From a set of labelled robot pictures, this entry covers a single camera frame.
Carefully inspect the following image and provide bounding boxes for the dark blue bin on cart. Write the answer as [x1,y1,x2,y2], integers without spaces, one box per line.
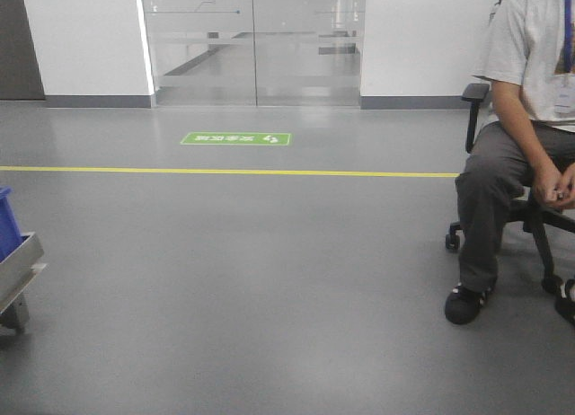
[0,185,22,260]

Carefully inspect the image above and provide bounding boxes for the green floor sign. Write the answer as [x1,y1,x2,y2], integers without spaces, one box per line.
[181,132,292,146]

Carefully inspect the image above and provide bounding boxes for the frosted glass double door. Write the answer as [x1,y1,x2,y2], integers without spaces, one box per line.
[142,0,366,106]

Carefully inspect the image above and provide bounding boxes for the black office chair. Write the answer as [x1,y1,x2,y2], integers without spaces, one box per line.
[445,0,575,295]

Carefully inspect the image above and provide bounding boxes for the seated person grey clothes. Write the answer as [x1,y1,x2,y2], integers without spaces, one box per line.
[444,0,575,326]

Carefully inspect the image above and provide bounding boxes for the dark brown door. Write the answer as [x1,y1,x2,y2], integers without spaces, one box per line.
[1,0,45,101]

